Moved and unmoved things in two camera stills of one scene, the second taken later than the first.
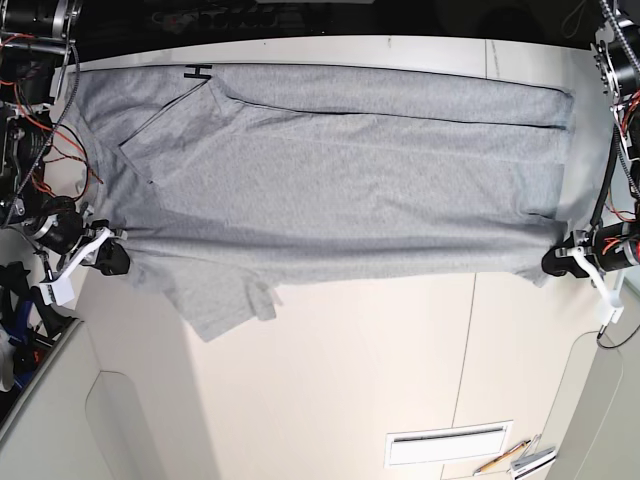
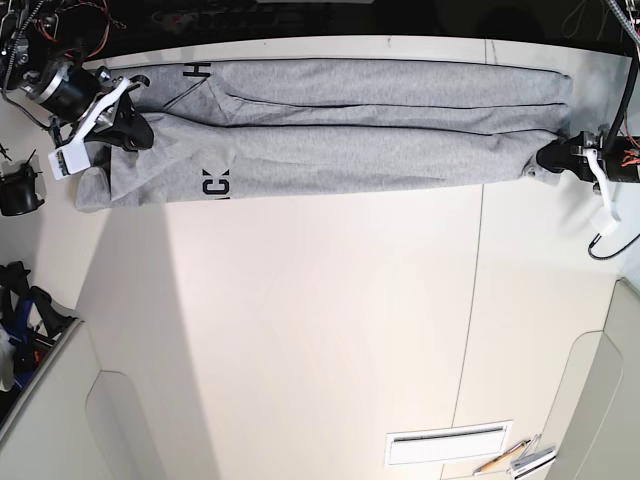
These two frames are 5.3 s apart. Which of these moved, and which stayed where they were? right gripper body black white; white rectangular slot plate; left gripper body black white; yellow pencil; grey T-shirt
Moved: left gripper body black white; right gripper body black white; grey T-shirt
Stayed: white rectangular slot plate; yellow pencil
